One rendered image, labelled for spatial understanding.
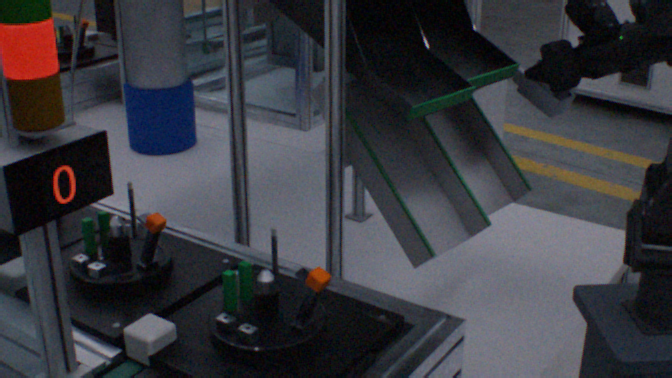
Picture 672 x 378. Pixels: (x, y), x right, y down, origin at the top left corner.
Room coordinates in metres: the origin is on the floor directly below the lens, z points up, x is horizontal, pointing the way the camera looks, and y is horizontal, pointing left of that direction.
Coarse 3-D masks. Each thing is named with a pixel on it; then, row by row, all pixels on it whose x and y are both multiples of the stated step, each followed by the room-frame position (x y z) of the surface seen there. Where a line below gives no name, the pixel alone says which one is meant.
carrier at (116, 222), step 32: (128, 192) 1.03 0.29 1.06; (128, 224) 1.11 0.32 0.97; (64, 256) 1.00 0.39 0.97; (96, 256) 0.97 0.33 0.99; (128, 256) 0.96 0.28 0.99; (160, 256) 0.97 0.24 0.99; (192, 256) 1.01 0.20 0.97; (224, 256) 1.01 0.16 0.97; (96, 288) 0.90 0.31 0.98; (128, 288) 0.90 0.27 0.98; (160, 288) 0.92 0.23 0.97; (192, 288) 0.92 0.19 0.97; (96, 320) 0.84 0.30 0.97; (128, 320) 0.84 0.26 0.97
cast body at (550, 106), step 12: (540, 60) 1.04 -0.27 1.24; (516, 72) 1.09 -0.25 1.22; (528, 84) 1.05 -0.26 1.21; (540, 84) 1.04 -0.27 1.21; (528, 96) 1.05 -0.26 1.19; (540, 96) 1.04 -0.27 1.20; (552, 96) 1.03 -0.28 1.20; (564, 96) 1.03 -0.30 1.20; (540, 108) 1.04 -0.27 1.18; (552, 108) 1.02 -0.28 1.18; (564, 108) 1.04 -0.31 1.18
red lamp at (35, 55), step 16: (0, 32) 0.71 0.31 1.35; (16, 32) 0.71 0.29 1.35; (32, 32) 0.71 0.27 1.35; (48, 32) 0.72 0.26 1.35; (16, 48) 0.71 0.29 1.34; (32, 48) 0.71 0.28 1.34; (48, 48) 0.72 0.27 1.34; (16, 64) 0.71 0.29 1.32; (32, 64) 0.71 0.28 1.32; (48, 64) 0.72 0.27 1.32
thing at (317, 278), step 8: (296, 272) 0.79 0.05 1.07; (304, 272) 0.79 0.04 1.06; (312, 272) 0.78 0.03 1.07; (320, 272) 0.78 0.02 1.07; (304, 280) 0.78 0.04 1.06; (312, 280) 0.77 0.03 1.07; (320, 280) 0.77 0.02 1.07; (328, 280) 0.78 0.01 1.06; (312, 288) 0.77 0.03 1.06; (320, 288) 0.77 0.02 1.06; (312, 296) 0.78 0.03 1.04; (304, 304) 0.78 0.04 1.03; (312, 304) 0.78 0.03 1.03; (304, 312) 0.78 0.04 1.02; (312, 312) 0.79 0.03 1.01; (296, 320) 0.79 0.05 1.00; (304, 320) 0.78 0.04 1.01
